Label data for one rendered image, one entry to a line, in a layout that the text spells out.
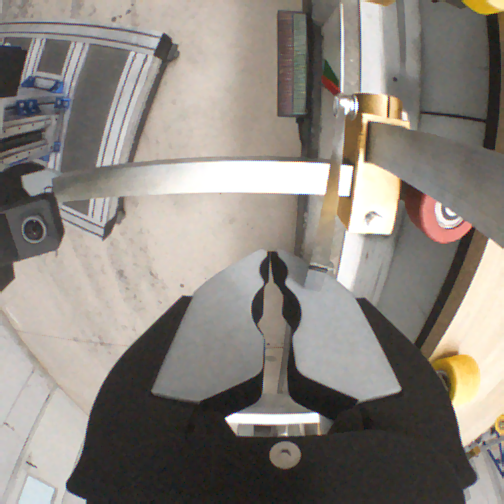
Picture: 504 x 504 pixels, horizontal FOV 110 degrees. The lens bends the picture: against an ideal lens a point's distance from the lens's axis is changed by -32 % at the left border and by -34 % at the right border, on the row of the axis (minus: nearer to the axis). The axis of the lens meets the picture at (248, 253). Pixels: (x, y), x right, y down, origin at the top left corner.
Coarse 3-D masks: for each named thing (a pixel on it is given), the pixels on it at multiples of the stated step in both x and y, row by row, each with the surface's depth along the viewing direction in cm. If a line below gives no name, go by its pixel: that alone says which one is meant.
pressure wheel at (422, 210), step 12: (408, 192) 21; (420, 192) 19; (408, 204) 21; (420, 204) 19; (432, 204) 19; (420, 216) 19; (432, 216) 19; (444, 216) 19; (456, 216) 19; (420, 228) 21; (432, 228) 20; (444, 228) 20; (456, 228) 19; (468, 228) 19; (444, 240) 20
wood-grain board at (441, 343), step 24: (480, 240) 22; (480, 264) 22; (456, 288) 26; (480, 288) 24; (456, 312) 26; (480, 312) 26; (432, 336) 30; (456, 336) 28; (480, 336) 28; (432, 360) 31; (480, 360) 32; (456, 408) 42; (480, 408) 46; (480, 432) 63
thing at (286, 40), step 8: (280, 16) 26; (288, 16) 26; (280, 24) 27; (288, 24) 27; (280, 32) 27; (288, 32) 27; (280, 40) 28; (288, 40) 28; (280, 48) 29; (288, 48) 29; (280, 56) 29; (288, 56) 29; (280, 64) 30; (288, 64) 30; (280, 72) 31; (288, 72) 31; (280, 80) 31; (288, 80) 31; (280, 88) 32; (288, 88) 32; (280, 96) 32; (288, 96) 32; (280, 104) 33; (288, 104) 33; (280, 112) 34; (288, 112) 34
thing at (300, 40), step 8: (296, 16) 26; (304, 16) 26; (296, 24) 27; (304, 24) 27; (296, 32) 27; (304, 32) 27; (296, 40) 28; (304, 40) 28; (296, 48) 29; (304, 48) 29; (296, 56) 29; (304, 56) 29; (296, 64) 30; (304, 64) 30; (296, 72) 30; (304, 72) 30; (296, 80) 31; (304, 80) 31; (296, 88) 32; (304, 88) 32; (296, 96) 32; (304, 96) 32; (296, 104) 33; (304, 104) 33; (296, 112) 34; (304, 112) 33
